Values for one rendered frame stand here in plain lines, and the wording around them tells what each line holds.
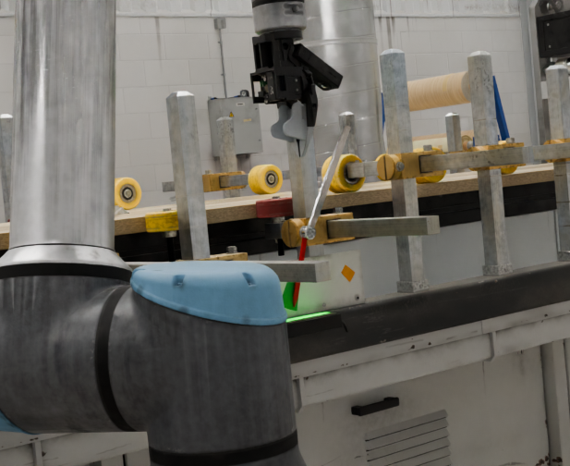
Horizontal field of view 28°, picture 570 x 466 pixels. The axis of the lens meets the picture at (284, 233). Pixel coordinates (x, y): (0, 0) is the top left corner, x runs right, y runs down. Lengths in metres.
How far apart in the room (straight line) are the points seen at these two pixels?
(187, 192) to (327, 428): 0.74
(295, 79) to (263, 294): 0.90
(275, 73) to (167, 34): 8.39
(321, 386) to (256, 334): 1.04
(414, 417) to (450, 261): 0.36
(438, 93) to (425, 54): 2.78
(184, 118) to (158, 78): 8.28
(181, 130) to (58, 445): 0.54
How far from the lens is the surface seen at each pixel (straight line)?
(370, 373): 2.22
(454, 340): 2.37
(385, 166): 2.23
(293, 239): 2.07
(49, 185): 1.22
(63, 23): 1.27
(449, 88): 9.26
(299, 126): 1.98
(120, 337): 1.14
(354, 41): 6.08
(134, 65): 10.11
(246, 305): 1.10
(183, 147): 1.93
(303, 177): 2.08
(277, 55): 1.97
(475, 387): 2.77
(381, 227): 1.99
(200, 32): 10.49
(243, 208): 2.23
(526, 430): 2.92
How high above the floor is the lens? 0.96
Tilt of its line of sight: 3 degrees down
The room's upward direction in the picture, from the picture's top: 5 degrees counter-clockwise
